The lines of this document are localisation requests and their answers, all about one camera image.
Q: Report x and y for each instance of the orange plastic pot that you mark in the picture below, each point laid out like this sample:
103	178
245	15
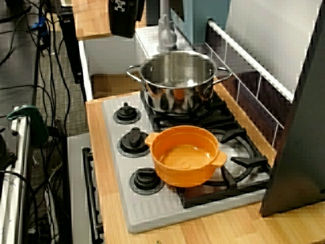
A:
182	175

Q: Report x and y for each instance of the stainless steel pot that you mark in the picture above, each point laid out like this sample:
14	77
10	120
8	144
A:
177	97

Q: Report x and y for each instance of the small black stove knob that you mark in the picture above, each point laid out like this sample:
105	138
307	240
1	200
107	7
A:
126	112

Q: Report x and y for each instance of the grey toy stove panel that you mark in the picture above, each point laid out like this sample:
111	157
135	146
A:
152	211

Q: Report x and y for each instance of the black burner grate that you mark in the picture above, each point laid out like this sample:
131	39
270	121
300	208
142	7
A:
218	117

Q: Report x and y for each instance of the white toy sink basin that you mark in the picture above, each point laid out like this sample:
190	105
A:
106	58

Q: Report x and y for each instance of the grey toy faucet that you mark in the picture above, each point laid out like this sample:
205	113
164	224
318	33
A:
166	35

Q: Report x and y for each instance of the teal toy microwave box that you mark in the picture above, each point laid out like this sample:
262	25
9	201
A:
203	20

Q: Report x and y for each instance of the white toy oven door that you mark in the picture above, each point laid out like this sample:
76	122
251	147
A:
76	190

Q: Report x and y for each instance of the green clamp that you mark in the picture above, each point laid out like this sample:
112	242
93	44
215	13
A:
38	124

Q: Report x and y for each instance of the wooden side board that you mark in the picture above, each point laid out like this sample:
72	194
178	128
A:
89	17

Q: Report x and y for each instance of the wooden kitchen counter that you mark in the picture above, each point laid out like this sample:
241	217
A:
254	228

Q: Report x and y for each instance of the dark slanted board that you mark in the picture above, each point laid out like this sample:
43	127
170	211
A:
299	152

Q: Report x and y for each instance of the purple tile backsplash white rail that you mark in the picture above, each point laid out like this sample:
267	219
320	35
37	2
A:
254	61

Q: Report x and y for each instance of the black vertical post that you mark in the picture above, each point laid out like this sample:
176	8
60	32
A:
69	45

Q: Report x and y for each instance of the silver metal frame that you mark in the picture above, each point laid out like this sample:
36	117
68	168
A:
21	178

